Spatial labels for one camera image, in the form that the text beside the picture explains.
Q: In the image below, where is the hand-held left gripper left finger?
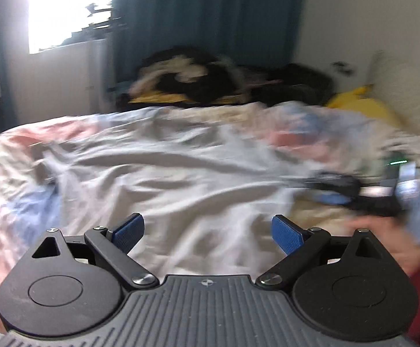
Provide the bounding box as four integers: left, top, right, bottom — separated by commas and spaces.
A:
33, 213, 160, 291

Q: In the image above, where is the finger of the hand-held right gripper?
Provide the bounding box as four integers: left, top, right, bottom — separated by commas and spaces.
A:
313, 191, 360, 208
305, 173, 362, 191

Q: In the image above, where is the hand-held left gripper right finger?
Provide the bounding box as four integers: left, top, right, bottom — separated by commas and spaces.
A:
255, 215, 388, 290

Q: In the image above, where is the grey garment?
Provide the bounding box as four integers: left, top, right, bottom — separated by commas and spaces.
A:
38, 123, 326, 264

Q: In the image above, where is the pile of dark clothes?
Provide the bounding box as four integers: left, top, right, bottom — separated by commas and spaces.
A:
128, 44, 338, 108

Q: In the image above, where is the person's right hand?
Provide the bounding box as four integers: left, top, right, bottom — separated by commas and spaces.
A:
346, 216, 420, 279

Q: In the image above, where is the yellow pillow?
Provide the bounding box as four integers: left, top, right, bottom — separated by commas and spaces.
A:
326, 84, 404, 128

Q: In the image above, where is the white pillow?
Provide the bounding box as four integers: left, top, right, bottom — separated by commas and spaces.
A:
367, 49, 420, 143

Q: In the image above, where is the white patterned bed sheet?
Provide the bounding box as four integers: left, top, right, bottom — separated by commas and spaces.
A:
0, 100, 420, 335

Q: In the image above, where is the yellow cloth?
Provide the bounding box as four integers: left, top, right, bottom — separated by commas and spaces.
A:
129, 90, 200, 105

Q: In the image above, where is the white radiator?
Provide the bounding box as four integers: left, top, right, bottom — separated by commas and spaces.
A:
27, 39, 114, 118

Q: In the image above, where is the blue curtain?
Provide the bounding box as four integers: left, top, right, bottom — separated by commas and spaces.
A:
111, 0, 310, 93

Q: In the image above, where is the window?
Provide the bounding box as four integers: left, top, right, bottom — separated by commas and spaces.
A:
25, 0, 120, 54

